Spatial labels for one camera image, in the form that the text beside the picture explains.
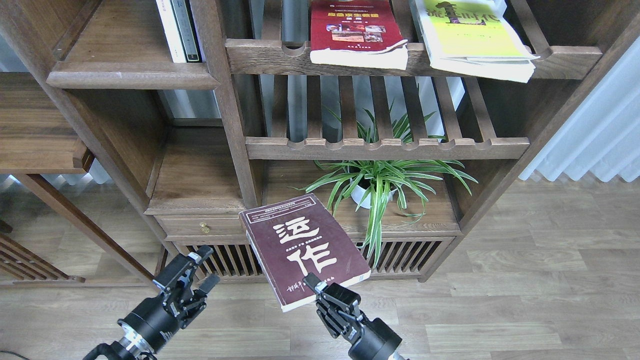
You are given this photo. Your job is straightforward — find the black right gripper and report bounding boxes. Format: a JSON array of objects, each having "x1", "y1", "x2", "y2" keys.
[{"x1": 302, "y1": 273, "x2": 403, "y2": 360}]

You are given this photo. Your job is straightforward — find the red book on shelf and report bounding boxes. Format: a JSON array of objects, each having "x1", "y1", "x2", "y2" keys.
[{"x1": 310, "y1": 0, "x2": 409, "y2": 71}]

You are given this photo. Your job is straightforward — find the white plant pot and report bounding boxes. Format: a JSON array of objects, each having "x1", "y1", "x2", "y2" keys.
[{"x1": 350, "y1": 183, "x2": 398, "y2": 210}]

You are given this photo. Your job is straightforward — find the white curtain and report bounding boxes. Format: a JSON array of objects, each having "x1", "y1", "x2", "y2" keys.
[{"x1": 519, "y1": 39, "x2": 640, "y2": 182}]

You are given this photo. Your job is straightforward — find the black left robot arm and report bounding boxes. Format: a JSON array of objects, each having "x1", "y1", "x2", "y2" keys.
[{"x1": 84, "y1": 245, "x2": 220, "y2": 360}]

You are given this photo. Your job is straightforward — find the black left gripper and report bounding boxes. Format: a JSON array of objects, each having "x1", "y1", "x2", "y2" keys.
[{"x1": 118, "y1": 245, "x2": 220, "y2": 354}]

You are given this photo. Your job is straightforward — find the dark green upright book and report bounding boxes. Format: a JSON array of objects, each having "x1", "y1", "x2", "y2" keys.
[{"x1": 170, "y1": 0, "x2": 202, "y2": 63}]

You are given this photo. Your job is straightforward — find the white upright book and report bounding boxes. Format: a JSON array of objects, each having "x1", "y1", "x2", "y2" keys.
[{"x1": 155, "y1": 0, "x2": 187, "y2": 63}]

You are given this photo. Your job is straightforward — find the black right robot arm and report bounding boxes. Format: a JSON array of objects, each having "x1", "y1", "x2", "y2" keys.
[{"x1": 303, "y1": 273, "x2": 403, "y2": 360}]

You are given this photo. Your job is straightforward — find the yellow-green book on shelf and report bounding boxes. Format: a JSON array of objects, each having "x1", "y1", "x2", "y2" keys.
[{"x1": 411, "y1": 0, "x2": 537, "y2": 84}]

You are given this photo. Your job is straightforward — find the brass drawer knob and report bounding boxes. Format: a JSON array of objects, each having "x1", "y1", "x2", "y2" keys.
[{"x1": 199, "y1": 222, "x2": 211, "y2": 234}]

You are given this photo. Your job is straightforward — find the dark wooden bookshelf cabinet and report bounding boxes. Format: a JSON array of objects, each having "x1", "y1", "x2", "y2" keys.
[{"x1": 1, "y1": 0, "x2": 639, "y2": 281}]

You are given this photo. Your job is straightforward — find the maroon book white characters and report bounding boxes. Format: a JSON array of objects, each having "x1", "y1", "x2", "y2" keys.
[{"x1": 238, "y1": 193, "x2": 371, "y2": 312}]

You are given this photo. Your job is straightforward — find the green spider plant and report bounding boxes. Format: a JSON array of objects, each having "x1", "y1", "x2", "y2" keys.
[{"x1": 290, "y1": 100, "x2": 479, "y2": 268}]

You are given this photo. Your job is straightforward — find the wooden side table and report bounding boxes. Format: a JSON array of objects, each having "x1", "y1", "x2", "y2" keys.
[{"x1": 0, "y1": 71, "x2": 153, "y2": 285}]

